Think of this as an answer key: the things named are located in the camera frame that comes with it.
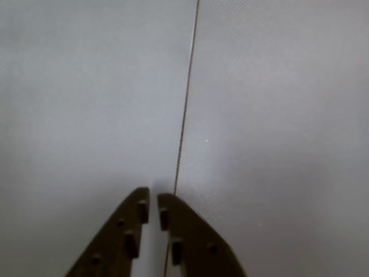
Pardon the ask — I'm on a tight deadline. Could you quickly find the grey table mat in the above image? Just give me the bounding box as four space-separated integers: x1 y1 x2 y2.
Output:
164 0 369 277
0 0 199 277

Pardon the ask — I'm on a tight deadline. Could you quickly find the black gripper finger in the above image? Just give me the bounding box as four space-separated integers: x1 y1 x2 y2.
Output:
65 186 150 277
157 192 247 277

